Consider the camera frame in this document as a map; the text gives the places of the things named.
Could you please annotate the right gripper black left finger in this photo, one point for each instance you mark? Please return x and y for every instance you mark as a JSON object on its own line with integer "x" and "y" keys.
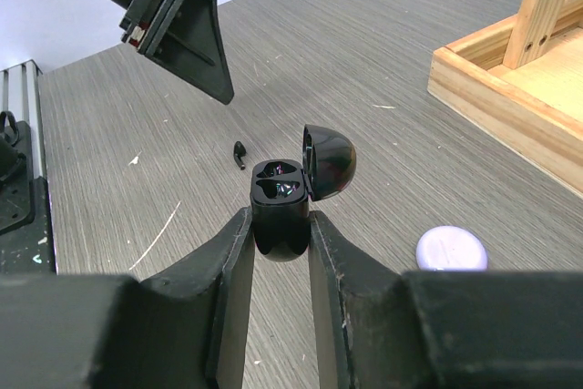
{"x": 185, "y": 327}

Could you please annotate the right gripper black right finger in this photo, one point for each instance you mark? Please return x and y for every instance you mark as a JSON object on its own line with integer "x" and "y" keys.
{"x": 376, "y": 328}

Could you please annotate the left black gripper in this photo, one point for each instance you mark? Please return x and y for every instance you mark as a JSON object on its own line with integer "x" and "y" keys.
{"x": 183, "y": 37}

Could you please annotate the black earbud case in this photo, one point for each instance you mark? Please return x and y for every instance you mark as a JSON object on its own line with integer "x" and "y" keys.
{"x": 282, "y": 190}

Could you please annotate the black earbud left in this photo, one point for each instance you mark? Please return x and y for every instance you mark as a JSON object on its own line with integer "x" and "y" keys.
{"x": 239, "y": 152}

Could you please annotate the wooden clothes rack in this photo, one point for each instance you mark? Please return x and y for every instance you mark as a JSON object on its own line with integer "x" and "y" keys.
{"x": 520, "y": 80}

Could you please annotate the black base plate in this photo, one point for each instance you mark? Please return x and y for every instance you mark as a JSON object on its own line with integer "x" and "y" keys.
{"x": 27, "y": 244}

